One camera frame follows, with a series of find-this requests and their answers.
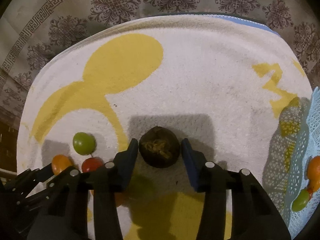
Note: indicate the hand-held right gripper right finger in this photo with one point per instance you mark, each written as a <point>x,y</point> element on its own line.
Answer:
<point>190,160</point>

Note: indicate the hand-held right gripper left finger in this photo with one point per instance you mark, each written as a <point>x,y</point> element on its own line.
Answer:
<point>131,155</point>

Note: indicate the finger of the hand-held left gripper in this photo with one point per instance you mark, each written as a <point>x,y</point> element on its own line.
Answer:
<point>48,188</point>
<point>35,176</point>

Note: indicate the dark brown round fruit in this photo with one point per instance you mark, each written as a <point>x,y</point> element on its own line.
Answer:
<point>159,147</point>

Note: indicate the red tomato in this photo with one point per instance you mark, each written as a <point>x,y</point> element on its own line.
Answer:
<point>91,165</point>

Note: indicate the green tomato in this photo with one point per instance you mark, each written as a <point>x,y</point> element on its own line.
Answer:
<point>83,143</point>
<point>300,202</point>

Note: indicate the large oval orange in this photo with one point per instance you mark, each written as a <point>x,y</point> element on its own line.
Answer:
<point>315,170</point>

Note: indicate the light blue plastic basket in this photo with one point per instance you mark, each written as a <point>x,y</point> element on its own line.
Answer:
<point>313,135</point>

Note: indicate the white and yellow towel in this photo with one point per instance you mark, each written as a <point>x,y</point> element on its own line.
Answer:
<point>200,80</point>

